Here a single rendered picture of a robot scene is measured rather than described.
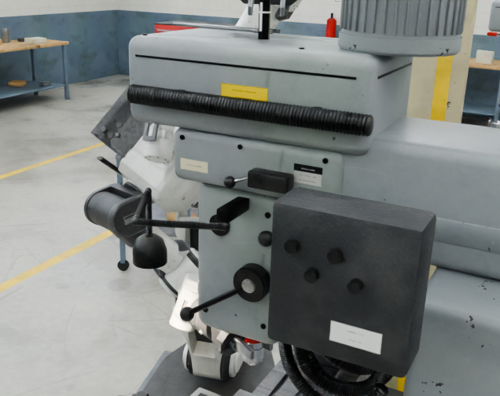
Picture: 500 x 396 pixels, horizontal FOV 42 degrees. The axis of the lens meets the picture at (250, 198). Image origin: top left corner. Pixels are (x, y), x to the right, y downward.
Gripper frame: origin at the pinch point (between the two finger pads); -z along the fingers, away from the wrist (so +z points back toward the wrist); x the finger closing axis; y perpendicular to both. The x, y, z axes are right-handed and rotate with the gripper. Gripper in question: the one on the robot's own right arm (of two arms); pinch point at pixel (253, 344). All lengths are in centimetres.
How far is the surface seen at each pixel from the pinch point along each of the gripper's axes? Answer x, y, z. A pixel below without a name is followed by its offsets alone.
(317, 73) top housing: -6, -62, -19
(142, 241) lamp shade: -17.4, -23.4, 15.7
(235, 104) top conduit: -14, -56, -8
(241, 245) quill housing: -8.6, -27.7, -5.0
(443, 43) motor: 7, -67, -32
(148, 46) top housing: -18, -63, 11
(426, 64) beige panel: 157, -39, 71
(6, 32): 285, 31, 866
